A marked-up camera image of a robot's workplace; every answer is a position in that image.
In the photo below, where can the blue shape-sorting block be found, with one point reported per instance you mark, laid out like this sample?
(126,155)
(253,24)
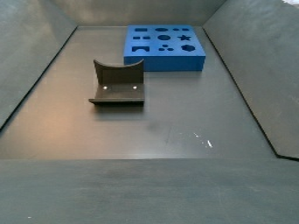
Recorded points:
(167,46)

